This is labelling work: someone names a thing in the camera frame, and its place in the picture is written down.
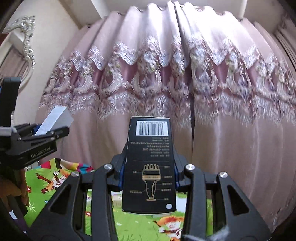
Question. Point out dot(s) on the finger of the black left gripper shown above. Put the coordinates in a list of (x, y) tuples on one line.
[(26, 129), (48, 136)]

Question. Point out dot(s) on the ornate white mirror frame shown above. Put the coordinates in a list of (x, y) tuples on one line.
[(17, 55)]

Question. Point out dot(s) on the black product box with barcode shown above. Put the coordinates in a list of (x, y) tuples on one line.
[(149, 185)]

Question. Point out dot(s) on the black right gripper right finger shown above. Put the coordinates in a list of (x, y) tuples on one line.
[(234, 216)]

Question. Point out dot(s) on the beige embroidered curtain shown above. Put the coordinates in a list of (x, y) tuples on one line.
[(224, 83)]

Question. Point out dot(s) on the left hand orange glove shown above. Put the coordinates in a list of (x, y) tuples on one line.
[(8, 188)]

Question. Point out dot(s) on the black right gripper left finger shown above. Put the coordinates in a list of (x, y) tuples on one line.
[(81, 208)]

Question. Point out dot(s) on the white box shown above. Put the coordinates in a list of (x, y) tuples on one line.
[(59, 117)]

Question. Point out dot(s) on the green cartoon play mat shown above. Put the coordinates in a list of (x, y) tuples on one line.
[(43, 181)]

